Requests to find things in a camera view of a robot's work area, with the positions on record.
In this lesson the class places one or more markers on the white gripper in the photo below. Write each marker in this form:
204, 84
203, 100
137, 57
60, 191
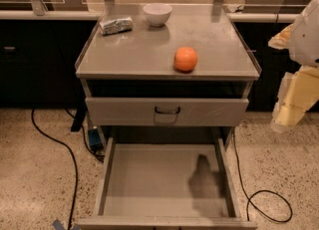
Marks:
307, 40

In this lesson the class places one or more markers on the orange fruit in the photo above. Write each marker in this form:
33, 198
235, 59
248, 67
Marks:
185, 59

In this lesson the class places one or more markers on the grey drawer cabinet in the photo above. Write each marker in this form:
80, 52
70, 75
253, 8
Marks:
139, 63

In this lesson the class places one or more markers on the open middle grey drawer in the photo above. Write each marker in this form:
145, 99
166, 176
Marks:
166, 187

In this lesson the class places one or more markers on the closed upper grey drawer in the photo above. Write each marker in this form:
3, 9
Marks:
141, 111

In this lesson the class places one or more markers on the white ceramic bowl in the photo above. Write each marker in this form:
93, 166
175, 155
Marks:
157, 13

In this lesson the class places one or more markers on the blue power box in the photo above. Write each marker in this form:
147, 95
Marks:
94, 138

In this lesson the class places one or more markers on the blue tape on floor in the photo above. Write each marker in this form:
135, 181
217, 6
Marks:
57, 225

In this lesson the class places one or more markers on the black drawer handle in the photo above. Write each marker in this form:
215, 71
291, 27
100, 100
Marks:
167, 112

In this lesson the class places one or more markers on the dark counter with white rail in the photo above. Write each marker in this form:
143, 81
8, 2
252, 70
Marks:
37, 62

